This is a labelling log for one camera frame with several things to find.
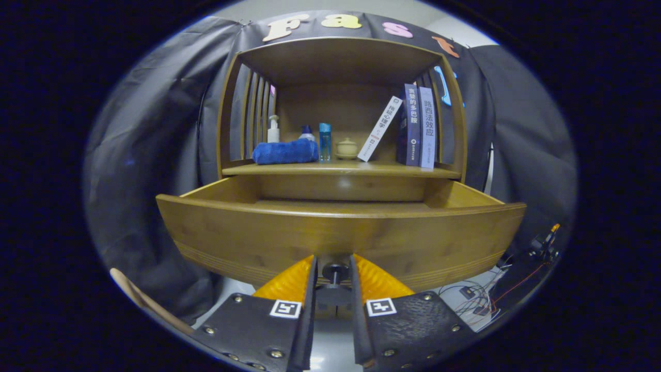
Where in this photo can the beige lidded teacup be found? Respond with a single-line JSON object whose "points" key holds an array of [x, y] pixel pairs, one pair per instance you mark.
{"points": [[346, 149]]}

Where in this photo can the light purple book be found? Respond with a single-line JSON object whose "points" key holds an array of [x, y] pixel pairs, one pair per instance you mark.
{"points": [[427, 129]]}

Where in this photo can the wooden countertop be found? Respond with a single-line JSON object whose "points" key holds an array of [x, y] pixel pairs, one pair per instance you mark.
{"points": [[351, 167]]}

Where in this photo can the clear blue bottle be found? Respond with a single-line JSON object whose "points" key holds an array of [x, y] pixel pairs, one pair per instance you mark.
{"points": [[325, 142]]}

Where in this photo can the dark blue book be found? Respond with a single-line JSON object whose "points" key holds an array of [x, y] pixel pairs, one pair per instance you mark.
{"points": [[410, 129]]}

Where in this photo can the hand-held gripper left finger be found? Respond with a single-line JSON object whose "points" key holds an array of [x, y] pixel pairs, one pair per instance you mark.
{"points": [[310, 320]]}

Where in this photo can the wooden cabinet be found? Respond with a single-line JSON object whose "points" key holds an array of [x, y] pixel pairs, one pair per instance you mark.
{"points": [[335, 62]]}

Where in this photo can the white book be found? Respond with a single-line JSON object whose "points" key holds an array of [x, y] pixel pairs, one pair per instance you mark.
{"points": [[379, 129]]}

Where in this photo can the white pump bottle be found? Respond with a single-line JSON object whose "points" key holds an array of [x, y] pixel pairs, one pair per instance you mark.
{"points": [[273, 133]]}

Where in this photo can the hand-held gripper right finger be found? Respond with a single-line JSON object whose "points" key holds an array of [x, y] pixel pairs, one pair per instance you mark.
{"points": [[357, 320]]}

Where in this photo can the black device with orange tip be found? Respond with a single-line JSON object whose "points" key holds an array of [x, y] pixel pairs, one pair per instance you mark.
{"points": [[542, 245]]}

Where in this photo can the white bottle with blue cap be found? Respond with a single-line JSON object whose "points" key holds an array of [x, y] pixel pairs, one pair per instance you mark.
{"points": [[307, 135]]}

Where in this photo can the blue folded towel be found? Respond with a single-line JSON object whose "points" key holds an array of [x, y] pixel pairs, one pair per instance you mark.
{"points": [[284, 152]]}

